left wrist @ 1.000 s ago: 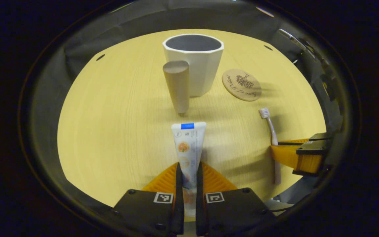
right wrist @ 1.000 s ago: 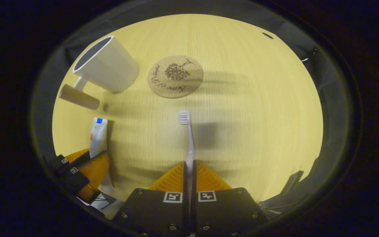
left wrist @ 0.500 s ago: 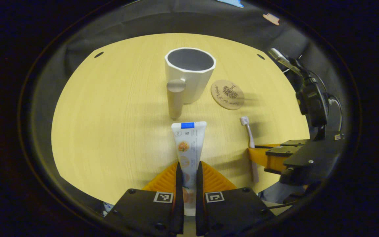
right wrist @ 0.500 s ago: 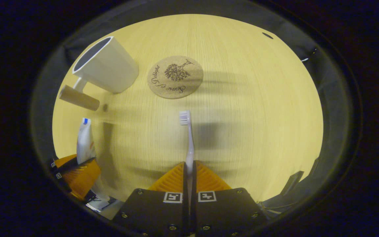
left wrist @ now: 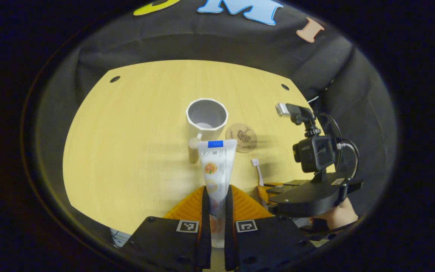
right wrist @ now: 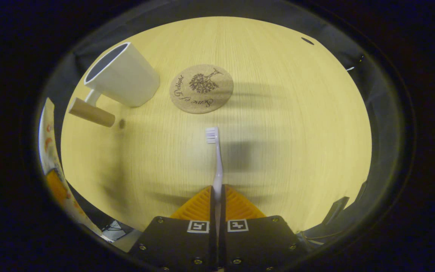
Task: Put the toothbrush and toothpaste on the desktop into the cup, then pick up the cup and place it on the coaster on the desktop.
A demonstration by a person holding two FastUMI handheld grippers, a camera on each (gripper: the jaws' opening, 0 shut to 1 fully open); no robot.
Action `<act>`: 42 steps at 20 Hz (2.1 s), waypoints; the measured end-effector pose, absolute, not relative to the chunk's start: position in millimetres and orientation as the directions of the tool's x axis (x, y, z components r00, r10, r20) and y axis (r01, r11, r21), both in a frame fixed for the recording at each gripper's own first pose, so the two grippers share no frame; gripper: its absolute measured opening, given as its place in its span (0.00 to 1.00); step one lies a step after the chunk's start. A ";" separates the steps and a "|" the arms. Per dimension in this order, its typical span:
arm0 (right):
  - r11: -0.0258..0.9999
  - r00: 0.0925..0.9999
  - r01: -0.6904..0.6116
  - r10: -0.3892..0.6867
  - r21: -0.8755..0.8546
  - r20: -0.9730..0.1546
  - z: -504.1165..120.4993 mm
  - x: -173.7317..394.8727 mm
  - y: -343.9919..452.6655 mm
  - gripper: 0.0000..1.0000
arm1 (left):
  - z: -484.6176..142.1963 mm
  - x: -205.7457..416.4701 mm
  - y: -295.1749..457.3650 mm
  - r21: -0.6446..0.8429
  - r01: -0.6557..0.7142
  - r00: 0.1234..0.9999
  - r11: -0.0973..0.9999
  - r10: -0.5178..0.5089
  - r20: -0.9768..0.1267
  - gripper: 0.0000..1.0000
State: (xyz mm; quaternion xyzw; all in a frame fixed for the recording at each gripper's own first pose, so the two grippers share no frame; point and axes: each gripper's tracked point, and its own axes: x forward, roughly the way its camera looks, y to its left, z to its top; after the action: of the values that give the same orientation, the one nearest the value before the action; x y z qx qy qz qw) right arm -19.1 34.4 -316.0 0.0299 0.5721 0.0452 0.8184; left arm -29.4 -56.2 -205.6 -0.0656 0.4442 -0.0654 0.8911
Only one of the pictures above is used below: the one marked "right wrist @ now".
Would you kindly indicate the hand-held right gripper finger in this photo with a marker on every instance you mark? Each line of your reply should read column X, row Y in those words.
column 212, row 234
column 222, row 234

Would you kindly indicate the white toothbrush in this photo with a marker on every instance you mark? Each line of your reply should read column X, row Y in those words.
column 217, row 170

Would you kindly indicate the round cork coaster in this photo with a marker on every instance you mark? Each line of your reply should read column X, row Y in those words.
column 202, row 100

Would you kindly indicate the white orange printed cloth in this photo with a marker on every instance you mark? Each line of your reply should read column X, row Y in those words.
column 53, row 166

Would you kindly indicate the dark angular frame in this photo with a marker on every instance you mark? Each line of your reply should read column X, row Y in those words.
column 334, row 209

